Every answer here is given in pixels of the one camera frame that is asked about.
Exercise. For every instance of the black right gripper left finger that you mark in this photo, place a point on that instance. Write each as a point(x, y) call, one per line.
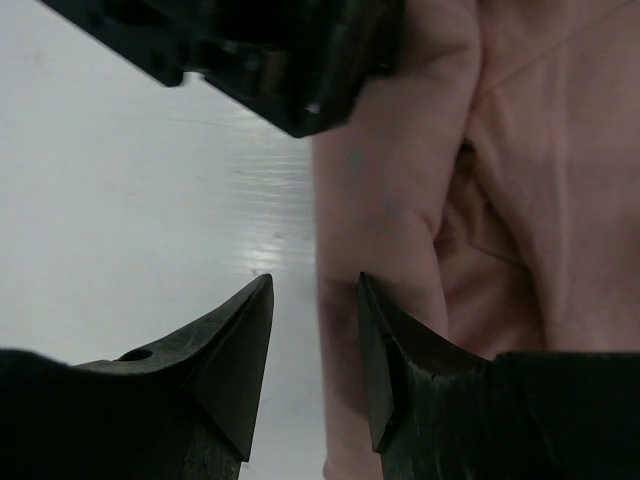
point(181, 407)

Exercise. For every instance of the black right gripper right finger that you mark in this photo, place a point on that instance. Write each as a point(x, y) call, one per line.
point(436, 411)

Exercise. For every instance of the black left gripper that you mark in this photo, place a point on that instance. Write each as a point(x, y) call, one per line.
point(298, 64)

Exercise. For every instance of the pink printed t-shirt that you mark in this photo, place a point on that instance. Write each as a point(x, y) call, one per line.
point(491, 184)

